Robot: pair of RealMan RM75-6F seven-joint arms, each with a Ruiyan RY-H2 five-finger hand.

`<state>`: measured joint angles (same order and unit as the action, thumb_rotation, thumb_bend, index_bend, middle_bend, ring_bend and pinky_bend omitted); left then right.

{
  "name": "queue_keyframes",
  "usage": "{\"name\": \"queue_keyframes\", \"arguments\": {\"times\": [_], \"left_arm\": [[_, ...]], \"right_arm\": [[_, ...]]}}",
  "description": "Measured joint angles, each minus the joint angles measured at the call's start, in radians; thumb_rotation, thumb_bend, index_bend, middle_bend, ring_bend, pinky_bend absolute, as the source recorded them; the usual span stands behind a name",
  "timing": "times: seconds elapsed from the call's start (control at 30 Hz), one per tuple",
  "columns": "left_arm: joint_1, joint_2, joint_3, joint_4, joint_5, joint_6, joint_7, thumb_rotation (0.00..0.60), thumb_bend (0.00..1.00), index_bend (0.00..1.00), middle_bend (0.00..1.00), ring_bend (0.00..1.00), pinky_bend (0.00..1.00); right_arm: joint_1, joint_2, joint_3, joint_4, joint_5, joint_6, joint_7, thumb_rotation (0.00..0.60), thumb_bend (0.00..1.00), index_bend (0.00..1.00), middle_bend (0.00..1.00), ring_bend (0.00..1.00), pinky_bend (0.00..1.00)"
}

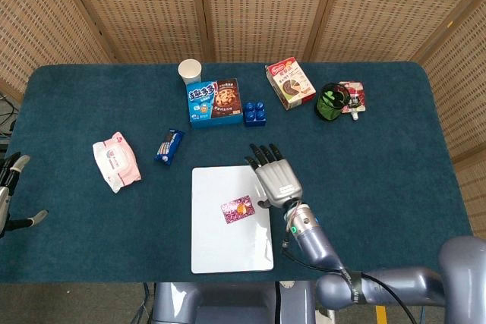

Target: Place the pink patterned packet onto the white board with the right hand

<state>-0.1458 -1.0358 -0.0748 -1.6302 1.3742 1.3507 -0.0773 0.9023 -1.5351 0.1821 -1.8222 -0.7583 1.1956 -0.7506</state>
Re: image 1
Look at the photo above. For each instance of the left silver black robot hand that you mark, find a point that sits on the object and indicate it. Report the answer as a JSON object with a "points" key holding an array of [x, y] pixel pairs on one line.
{"points": [[4, 202]]}

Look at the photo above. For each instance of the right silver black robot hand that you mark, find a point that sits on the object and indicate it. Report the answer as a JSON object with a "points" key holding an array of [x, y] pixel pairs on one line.
{"points": [[279, 181]]}

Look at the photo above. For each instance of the pink patterned square packet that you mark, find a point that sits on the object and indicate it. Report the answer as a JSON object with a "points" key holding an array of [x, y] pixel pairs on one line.
{"points": [[231, 216]]}

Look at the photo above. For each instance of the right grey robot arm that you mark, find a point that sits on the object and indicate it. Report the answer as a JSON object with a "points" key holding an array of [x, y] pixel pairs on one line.
{"points": [[398, 286]]}

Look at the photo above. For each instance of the blue plastic building block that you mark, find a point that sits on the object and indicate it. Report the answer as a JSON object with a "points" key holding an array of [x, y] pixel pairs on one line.
{"points": [[254, 114]]}

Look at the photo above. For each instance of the white magnetic board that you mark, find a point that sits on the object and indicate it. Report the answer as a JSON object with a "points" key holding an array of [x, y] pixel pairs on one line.
{"points": [[216, 248]]}

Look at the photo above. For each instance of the dark blue carpet table cover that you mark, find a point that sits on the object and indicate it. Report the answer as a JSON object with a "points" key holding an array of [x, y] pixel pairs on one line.
{"points": [[95, 233]]}

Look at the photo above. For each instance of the red white cereal box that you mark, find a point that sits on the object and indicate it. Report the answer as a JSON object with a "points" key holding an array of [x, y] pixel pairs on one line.
{"points": [[290, 83]]}

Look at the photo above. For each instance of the blue chocolate cookie box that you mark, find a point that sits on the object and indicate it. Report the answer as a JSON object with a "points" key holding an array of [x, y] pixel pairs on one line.
{"points": [[214, 106]]}

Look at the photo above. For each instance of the red white spout pouch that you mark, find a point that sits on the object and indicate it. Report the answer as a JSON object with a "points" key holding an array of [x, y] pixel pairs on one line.
{"points": [[357, 98]]}

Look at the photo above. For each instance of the blue sandwich cookie packet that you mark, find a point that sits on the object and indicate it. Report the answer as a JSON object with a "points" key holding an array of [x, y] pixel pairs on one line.
{"points": [[169, 147]]}

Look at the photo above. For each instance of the pink wet wipes pack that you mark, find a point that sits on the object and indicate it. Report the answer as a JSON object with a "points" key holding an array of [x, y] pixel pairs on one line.
{"points": [[115, 162]]}

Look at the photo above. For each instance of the grey robot torso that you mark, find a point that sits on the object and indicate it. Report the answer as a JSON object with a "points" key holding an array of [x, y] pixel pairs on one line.
{"points": [[228, 305]]}

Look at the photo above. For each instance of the white paper cup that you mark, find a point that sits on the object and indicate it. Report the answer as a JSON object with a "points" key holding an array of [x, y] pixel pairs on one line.
{"points": [[189, 70]]}

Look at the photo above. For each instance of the woven rattan folding screen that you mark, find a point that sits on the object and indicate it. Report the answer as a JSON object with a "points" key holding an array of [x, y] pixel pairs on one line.
{"points": [[247, 5]]}

